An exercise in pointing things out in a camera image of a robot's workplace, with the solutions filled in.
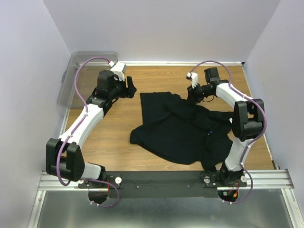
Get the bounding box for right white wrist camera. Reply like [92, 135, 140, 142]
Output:
[186, 72, 199, 89]

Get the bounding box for aluminium frame rail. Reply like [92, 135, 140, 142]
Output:
[38, 170, 294, 191]

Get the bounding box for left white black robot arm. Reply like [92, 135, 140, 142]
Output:
[46, 70, 137, 188]

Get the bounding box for clear plastic bin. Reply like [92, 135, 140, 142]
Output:
[57, 51, 119, 109]

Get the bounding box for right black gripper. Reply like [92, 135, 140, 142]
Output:
[185, 82, 212, 105]

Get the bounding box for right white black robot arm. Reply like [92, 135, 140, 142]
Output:
[186, 67, 265, 186]

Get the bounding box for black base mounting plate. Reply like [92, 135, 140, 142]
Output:
[78, 170, 247, 199]

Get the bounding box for black t shirt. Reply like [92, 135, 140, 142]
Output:
[130, 92, 233, 170]

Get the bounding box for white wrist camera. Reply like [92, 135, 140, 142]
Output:
[186, 72, 199, 89]
[108, 61, 127, 81]

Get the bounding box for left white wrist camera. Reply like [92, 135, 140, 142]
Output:
[108, 61, 127, 81]

